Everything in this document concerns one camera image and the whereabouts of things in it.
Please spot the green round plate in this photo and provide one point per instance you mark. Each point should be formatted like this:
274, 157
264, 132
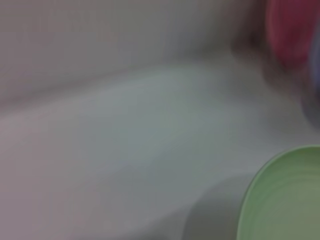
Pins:
287, 200

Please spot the pink round plate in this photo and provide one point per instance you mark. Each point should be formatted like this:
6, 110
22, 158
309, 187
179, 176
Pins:
290, 30

